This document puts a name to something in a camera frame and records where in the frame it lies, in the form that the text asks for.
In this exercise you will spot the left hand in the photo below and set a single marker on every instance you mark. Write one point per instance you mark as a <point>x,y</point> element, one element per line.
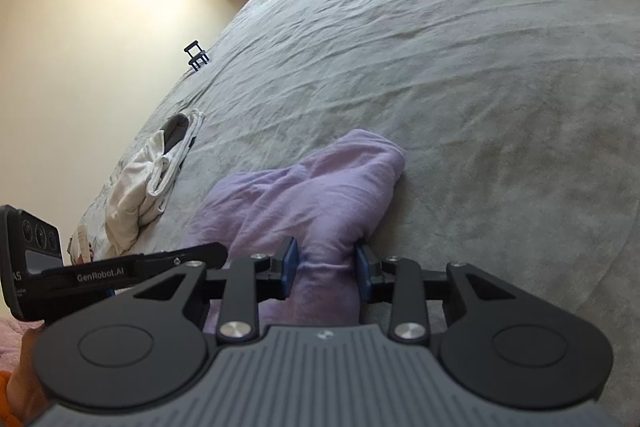
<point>24,394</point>

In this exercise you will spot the grey bed sheet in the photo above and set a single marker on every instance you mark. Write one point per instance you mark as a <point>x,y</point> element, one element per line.
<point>519,120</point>

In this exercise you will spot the white folded clothes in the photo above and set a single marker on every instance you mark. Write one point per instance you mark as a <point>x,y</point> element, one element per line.
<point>142,189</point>

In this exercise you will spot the purple garment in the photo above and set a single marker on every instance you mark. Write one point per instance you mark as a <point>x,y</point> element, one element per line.
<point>327,201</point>

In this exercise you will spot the small black stand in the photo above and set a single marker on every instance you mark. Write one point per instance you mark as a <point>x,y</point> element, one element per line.
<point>197,55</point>

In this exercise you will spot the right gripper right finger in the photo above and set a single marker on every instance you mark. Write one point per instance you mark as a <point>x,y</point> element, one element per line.
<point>407,287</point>

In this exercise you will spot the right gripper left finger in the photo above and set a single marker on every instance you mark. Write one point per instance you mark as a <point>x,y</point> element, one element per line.
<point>197,292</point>

